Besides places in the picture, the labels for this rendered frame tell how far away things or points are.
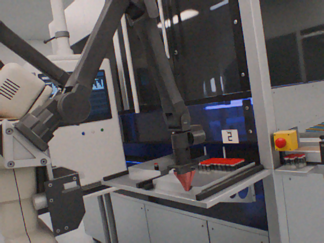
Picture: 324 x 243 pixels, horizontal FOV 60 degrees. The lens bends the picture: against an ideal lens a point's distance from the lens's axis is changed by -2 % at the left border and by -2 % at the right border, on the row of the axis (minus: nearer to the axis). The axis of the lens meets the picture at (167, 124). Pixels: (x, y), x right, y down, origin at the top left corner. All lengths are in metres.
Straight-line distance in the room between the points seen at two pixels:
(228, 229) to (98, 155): 0.87
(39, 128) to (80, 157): 1.06
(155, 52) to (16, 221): 0.64
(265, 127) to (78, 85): 0.77
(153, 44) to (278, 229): 0.90
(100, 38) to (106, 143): 1.09
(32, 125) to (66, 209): 0.29
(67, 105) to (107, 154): 1.12
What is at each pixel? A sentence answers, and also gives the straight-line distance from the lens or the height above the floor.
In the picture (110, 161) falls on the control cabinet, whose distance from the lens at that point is 1.84.
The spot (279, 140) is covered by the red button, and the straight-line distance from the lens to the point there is 1.16.
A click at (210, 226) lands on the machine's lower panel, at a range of 1.58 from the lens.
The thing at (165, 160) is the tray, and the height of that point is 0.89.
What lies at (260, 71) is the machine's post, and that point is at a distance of 1.21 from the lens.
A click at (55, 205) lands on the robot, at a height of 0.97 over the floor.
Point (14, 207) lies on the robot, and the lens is 0.93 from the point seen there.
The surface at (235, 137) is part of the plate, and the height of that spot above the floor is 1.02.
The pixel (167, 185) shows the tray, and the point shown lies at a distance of 1.11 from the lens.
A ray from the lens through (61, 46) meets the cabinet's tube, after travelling 1.88.
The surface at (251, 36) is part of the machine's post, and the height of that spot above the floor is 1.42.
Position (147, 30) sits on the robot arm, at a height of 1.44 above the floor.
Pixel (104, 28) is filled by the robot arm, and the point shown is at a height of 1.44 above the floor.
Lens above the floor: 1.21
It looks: 4 degrees down
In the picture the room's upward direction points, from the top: 9 degrees counter-clockwise
